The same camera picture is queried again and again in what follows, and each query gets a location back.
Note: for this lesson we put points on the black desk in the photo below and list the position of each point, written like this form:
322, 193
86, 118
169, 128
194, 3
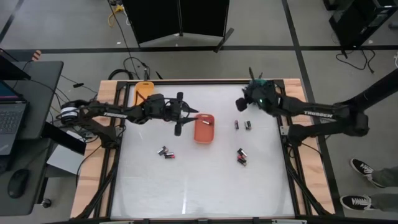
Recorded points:
43, 93

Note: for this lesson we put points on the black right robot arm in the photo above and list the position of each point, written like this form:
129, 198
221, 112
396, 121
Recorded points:
317, 114

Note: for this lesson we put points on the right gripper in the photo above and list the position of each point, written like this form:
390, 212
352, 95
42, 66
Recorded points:
258, 96

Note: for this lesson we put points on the grey flat box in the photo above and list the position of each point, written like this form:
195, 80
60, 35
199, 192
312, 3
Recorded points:
65, 160

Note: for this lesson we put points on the black battery red end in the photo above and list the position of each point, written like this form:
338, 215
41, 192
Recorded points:
162, 150
241, 157
169, 155
236, 124

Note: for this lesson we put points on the black stand pole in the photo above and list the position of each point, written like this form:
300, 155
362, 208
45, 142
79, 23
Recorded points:
379, 88

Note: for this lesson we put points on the grey laptop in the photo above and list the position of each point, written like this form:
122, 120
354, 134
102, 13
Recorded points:
12, 124

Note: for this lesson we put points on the black folding partition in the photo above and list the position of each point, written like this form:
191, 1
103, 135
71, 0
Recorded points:
155, 18

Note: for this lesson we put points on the black aluminium table frame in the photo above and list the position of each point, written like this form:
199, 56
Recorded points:
199, 82

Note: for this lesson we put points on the person's leg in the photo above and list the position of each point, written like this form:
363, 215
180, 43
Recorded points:
385, 202
387, 176

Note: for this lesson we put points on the person's foot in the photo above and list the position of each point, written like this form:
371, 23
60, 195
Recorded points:
362, 168
354, 202

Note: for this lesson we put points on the black monitor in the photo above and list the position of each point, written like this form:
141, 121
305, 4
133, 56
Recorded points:
9, 71

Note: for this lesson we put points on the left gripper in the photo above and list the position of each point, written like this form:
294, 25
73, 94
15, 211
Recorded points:
164, 112

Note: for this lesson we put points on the black flat panel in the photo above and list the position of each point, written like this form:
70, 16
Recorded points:
65, 141

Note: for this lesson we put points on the black equipment cabinet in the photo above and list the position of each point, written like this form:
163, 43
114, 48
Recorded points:
357, 18

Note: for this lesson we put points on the black silver battery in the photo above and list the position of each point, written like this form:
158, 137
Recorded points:
246, 125
242, 152

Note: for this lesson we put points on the small black connector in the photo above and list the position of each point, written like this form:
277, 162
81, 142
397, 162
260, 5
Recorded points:
78, 84

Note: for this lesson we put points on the red-orange plastic bin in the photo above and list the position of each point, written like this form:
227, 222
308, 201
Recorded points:
203, 133

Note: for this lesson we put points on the black computer mouse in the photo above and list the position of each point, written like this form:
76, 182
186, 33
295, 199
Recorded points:
18, 183

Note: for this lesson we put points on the red white striped object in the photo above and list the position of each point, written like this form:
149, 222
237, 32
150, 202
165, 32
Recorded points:
36, 55

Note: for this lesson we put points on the yellow plastic bin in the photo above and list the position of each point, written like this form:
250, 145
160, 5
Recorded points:
144, 88

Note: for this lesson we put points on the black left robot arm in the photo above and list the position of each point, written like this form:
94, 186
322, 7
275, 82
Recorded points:
115, 114

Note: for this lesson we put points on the black round knob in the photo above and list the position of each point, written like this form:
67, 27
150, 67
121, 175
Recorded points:
46, 203

